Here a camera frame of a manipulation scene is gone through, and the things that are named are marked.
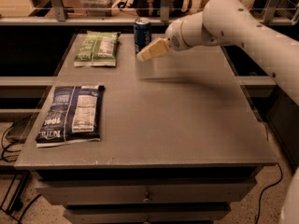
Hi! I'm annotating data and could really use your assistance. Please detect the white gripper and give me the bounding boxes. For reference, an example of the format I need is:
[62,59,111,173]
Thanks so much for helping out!
[136,14,203,62]

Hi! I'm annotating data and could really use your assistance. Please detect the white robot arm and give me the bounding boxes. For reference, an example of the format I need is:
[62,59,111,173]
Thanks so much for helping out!
[137,0,299,105]

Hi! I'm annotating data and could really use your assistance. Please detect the blue pepsi can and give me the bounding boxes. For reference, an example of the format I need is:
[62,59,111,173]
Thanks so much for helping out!
[134,18,151,53]

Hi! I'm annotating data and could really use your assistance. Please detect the dark backpack on shelf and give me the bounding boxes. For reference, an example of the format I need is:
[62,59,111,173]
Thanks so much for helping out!
[131,0,192,17]

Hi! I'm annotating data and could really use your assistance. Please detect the green snack bag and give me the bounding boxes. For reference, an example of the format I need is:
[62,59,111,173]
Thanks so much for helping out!
[74,31,120,67]

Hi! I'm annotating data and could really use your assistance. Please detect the grey drawer cabinet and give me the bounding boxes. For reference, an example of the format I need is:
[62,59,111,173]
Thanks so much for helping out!
[14,32,278,224]

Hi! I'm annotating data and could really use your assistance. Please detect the dark blue chip bag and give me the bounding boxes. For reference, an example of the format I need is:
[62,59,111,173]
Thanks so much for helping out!
[36,85,105,148]

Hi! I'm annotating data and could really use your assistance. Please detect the grey metal shelf rack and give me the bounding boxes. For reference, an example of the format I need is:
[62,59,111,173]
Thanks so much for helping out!
[0,0,299,26]

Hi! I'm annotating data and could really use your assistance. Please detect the upper grey drawer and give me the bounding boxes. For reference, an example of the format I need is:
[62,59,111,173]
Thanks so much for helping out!
[36,178,256,205]

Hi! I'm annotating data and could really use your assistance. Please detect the grey drawer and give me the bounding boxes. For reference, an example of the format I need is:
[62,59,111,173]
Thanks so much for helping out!
[64,203,231,224]
[36,178,256,205]

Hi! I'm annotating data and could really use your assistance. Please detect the lower grey drawer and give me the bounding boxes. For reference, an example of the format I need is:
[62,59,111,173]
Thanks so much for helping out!
[64,203,231,224]

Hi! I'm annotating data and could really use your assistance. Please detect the black metal floor stand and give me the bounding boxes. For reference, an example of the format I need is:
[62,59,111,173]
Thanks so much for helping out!
[0,171,30,215]

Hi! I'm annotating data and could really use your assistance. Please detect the black cable on right floor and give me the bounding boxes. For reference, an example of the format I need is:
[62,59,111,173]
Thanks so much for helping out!
[253,162,284,224]

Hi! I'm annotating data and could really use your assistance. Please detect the black cables on left floor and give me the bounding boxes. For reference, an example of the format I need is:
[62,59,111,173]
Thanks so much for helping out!
[0,115,32,163]

